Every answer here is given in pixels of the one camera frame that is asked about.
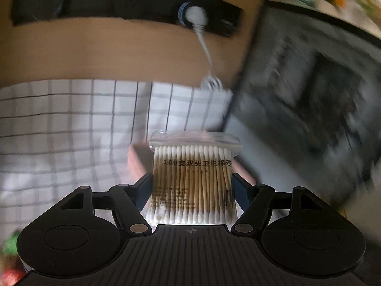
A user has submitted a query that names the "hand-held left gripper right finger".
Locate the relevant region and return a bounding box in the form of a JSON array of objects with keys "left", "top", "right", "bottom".
[{"left": 231, "top": 173, "right": 331, "bottom": 236}]

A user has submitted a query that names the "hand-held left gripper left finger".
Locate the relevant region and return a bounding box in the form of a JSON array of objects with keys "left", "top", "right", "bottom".
[{"left": 52, "top": 172, "right": 154, "bottom": 234}]

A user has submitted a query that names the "pink cardboard box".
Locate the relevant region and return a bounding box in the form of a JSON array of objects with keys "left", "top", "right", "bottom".
[{"left": 127, "top": 143, "right": 298, "bottom": 218}]

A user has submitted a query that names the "bag of cotton swabs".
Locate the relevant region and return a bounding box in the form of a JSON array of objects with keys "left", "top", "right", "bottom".
[{"left": 149, "top": 130, "right": 241, "bottom": 226}]

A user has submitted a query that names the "white black checked tablecloth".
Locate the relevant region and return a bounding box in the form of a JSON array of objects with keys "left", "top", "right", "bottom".
[{"left": 0, "top": 79, "right": 234, "bottom": 275}]

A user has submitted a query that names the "grey computer case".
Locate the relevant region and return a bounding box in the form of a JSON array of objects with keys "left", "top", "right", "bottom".
[{"left": 223, "top": 0, "right": 381, "bottom": 210}]

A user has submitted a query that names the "green blurred object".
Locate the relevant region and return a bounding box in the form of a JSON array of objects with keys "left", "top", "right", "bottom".
[{"left": 0, "top": 232, "right": 20, "bottom": 255}]

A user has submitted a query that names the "red blurred object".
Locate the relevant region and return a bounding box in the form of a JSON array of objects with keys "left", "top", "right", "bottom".
[{"left": 0, "top": 268, "right": 25, "bottom": 286}]

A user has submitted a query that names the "black power strip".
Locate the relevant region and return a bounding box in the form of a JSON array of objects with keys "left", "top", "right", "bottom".
[{"left": 12, "top": 0, "right": 243, "bottom": 38}]

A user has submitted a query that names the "white power cable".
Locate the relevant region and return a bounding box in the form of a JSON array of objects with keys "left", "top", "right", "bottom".
[{"left": 178, "top": 1, "right": 223, "bottom": 90}]

